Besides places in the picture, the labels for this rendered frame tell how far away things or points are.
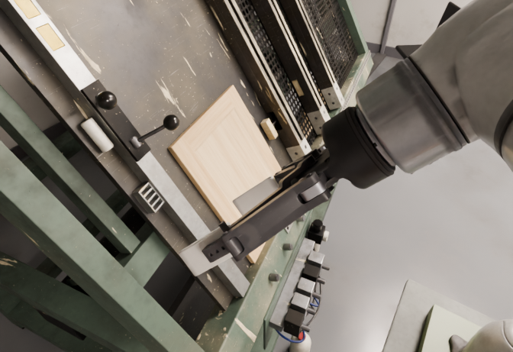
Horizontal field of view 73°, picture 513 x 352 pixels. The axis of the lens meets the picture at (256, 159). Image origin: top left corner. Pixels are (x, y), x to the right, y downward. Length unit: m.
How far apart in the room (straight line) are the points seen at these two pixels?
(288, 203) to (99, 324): 1.09
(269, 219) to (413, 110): 0.14
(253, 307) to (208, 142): 0.53
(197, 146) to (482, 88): 0.86
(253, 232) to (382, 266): 2.08
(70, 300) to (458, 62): 1.32
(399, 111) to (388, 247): 2.17
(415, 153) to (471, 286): 2.20
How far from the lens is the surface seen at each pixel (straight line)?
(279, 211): 0.29
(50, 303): 1.43
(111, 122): 0.85
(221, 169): 1.10
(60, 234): 0.78
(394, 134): 0.29
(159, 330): 0.92
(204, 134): 1.07
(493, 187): 3.17
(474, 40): 0.29
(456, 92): 0.29
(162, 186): 0.91
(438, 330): 1.30
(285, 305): 1.30
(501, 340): 1.05
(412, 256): 2.46
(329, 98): 1.86
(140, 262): 0.96
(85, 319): 1.35
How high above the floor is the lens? 1.91
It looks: 41 degrees down
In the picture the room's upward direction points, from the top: 1 degrees counter-clockwise
